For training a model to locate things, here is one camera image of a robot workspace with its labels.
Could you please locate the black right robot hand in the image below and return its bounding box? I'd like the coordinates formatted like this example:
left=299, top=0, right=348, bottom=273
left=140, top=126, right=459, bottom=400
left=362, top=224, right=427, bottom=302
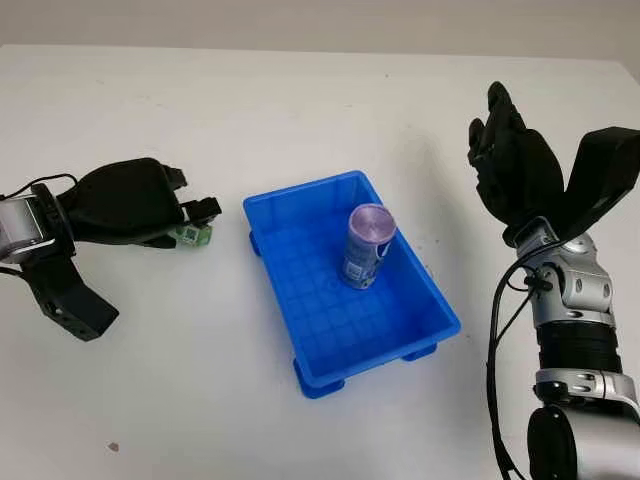
left=467, top=81, right=569, bottom=246

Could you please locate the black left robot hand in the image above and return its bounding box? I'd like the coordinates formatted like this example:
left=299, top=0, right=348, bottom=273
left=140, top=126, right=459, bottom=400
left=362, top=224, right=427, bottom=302
left=54, top=157, right=223, bottom=251

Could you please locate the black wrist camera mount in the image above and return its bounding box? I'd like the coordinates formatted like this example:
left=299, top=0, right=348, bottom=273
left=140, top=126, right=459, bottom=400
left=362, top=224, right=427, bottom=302
left=559, top=126, right=640, bottom=247
left=19, top=242, right=120, bottom=343

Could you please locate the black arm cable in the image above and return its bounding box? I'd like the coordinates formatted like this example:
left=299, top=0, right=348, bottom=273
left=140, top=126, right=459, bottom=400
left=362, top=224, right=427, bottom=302
left=0, top=172, right=79, bottom=281
left=486, top=257, right=549, bottom=480

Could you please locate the blue plastic tray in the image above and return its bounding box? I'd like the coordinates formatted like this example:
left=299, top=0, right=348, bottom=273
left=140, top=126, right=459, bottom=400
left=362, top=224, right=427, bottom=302
left=242, top=169, right=462, bottom=400

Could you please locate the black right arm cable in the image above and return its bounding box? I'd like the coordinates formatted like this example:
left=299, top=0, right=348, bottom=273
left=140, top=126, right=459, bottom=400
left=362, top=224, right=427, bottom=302
left=486, top=257, right=549, bottom=480

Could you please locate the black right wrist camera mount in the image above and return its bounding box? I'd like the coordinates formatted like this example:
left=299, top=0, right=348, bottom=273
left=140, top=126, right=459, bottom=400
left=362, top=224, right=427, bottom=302
left=559, top=126, right=640, bottom=247

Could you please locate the green slim carton box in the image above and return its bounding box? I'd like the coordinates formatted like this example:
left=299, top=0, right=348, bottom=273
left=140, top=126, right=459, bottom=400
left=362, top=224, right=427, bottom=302
left=172, top=224, right=214, bottom=249

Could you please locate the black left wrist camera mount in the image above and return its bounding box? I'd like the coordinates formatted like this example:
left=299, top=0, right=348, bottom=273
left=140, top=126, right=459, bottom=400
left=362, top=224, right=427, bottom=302
left=19, top=242, right=120, bottom=343

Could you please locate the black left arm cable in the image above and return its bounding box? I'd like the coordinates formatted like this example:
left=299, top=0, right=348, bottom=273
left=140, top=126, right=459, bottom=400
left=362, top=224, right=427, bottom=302
left=0, top=172, right=79, bottom=281

